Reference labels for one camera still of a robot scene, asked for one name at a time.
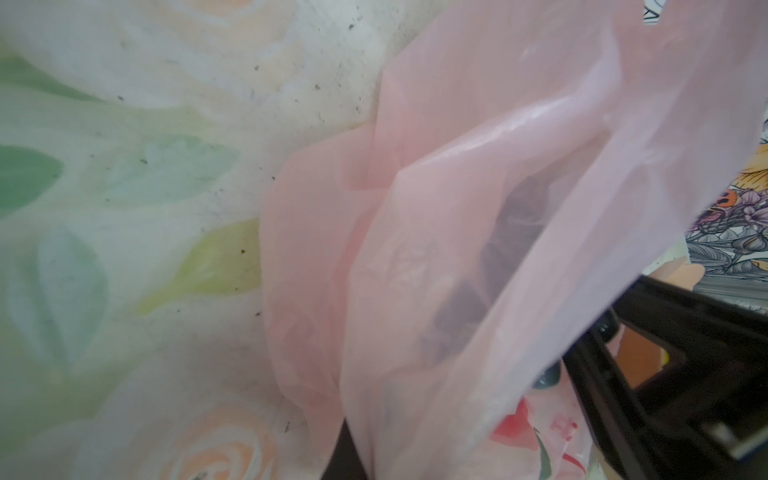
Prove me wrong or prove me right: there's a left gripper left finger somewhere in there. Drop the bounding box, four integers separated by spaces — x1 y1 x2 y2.
321 422 368 480

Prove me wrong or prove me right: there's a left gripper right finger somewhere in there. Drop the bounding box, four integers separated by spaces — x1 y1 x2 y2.
563 276 767 479

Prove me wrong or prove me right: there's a pink plastic bag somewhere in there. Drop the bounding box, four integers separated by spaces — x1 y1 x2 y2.
260 1 767 479

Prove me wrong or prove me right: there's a black fake grape bunch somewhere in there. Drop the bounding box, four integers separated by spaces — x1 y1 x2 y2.
419 173 622 391

